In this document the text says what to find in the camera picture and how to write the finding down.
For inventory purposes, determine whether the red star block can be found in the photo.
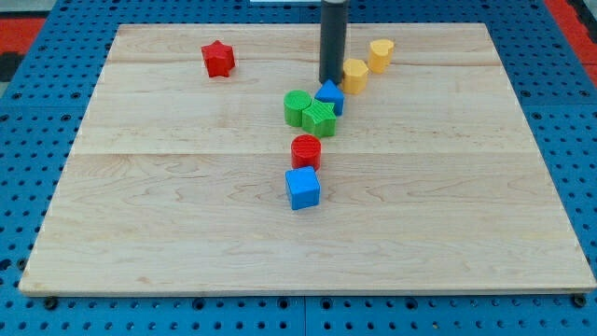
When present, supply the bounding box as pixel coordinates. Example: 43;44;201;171
201;40;235;77

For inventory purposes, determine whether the blue cube block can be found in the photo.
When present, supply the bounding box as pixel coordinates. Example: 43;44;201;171
285;166;321;210

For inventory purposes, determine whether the blue triangle block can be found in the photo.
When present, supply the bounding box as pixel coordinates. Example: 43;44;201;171
314;79;344;117

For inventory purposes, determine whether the yellow heart block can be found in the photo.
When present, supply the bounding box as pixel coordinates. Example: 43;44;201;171
368;39;395;74

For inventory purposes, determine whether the yellow pentagon block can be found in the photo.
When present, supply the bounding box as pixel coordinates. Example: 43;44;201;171
341;59;368;94

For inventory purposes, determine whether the green star block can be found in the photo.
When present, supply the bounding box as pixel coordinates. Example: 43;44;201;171
301;99;337;138

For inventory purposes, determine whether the green cylinder block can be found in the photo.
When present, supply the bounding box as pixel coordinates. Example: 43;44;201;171
284;90;312;127

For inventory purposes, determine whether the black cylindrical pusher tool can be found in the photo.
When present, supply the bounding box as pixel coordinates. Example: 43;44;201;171
319;0;349;84

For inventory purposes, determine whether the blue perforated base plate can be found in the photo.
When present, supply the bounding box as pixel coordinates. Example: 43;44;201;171
1;0;596;335

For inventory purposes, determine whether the light wooden board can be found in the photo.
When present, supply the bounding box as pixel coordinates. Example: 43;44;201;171
20;23;596;297

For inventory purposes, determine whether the red cylinder block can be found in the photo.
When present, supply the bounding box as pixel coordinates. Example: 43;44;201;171
291;134;322;171

